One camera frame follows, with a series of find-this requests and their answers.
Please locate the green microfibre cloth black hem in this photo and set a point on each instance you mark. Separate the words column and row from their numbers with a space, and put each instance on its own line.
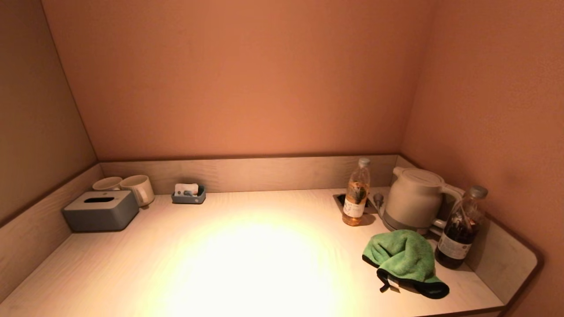
column 405, row 259

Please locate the long wood grain upstand panel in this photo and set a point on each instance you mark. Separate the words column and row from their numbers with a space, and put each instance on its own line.
column 264, row 174

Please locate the recessed power socket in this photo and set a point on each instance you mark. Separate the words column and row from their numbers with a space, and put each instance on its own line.
column 340, row 200

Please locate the clear bottle of amber tea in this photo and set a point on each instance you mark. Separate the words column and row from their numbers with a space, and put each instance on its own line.
column 356, row 202

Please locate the small blue-grey tray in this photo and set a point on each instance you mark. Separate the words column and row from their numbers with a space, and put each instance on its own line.
column 189, row 200

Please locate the white sachets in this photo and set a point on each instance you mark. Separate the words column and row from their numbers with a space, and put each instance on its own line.
column 182, row 189

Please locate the grey kettle base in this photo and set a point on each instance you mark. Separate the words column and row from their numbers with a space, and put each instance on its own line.
column 398, row 226

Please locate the white electric kettle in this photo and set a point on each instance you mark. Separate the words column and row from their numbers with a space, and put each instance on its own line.
column 414, row 198

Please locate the grey tissue box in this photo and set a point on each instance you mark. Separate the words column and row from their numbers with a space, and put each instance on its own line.
column 101, row 215

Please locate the clear bottle of dark tea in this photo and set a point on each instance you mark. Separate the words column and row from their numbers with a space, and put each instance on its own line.
column 458, row 237

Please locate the rounded-corner wood upstand panel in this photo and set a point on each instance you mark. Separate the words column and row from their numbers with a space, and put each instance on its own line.
column 502, row 264

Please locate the slanted wood grain upstand panel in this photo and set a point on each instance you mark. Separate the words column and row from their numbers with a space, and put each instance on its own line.
column 35, row 237

